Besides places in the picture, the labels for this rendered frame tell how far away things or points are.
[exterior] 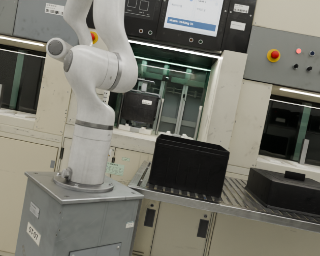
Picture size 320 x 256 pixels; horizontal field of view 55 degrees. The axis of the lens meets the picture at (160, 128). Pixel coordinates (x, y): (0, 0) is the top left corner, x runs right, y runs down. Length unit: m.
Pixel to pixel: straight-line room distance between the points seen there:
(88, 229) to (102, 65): 0.47
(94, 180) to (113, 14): 0.51
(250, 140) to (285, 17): 0.67
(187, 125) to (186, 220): 1.01
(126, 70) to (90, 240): 0.51
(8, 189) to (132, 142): 0.74
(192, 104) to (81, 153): 1.71
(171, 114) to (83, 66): 1.71
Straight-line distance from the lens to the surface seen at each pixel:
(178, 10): 1.75
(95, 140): 0.95
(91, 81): 0.92
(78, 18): 1.32
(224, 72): 1.65
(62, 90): 1.77
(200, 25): 1.73
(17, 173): 1.90
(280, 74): 1.76
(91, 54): 0.93
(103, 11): 1.03
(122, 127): 2.01
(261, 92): 1.73
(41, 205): 0.99
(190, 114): 2.57
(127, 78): 0.98
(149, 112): 1.99
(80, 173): 0.97
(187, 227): 1.77
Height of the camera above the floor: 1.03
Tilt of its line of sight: 3 degrees down
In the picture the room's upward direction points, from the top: 11 degrees clockwise
